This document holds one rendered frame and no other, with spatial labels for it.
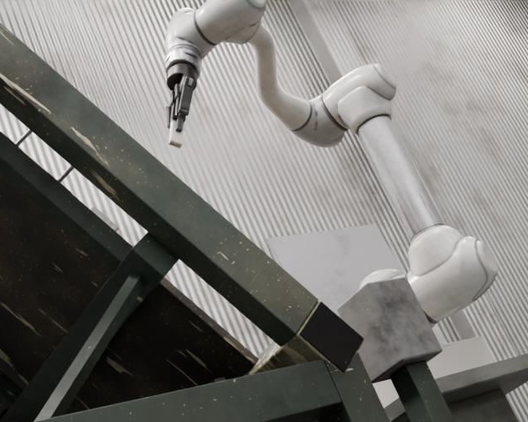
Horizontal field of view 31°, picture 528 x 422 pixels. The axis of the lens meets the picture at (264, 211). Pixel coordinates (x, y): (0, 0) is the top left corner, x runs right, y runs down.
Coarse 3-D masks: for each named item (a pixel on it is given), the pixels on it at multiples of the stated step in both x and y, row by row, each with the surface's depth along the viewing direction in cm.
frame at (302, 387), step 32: (224, 384) 163; (256, 384) 166; (288, 384) 170; (320, 384) 173; (352, 384) 177; (64, 416) 145; (96, 416) 147; (128, 416) 150; (160, 416) 153; (192, 416) 156; (224, 416) 159; (256, 416) 162; (288, 416) 166; (320, 416) 177; (352, 416) 173; (384, 416) 177
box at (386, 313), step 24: (360, 288) 196; (384, 288) 196; (408, 288) 199; (360, 312) 196; (384, 312) 192; (408, 312) 195; (384, 336) 191; (408, 336) 191; (432, 336) 195; (384, 360) 192; (408, 360) 189
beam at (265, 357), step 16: (320, 304) 184; (320, 320) 181; (336, 320) 184; (304, 336) 177; (320, 336) 179; (336, 336) 181; (352, 336) 183; (272, 352) 186; (288, 352) 181; (304, 352) 178; (320, 352) 177; (336, 352) 179; (352, 352) 181; (256, 368) 188; (272, 368) 185; (336, 368) 177
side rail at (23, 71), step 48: (0, 48) 179; (0, 96) 178; (48, 96) 179; (48, 144) 180; (96, 144) 178; (144, 192) 178; (192, 192) 184; (192, 240) 177; (240, 240) 183; (240, 288) 177; (288, 288) 182; (288, 336) 178
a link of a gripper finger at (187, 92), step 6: (186, 78) 225; (186, 84) 225; (192, 84) 225; (186, 90) 224; (192, 90) 225; (186, 96) 223; (180, 102) 223; (186, 102) 223; (180, 108) 222; (186, 108) 222; (186, 114) 222
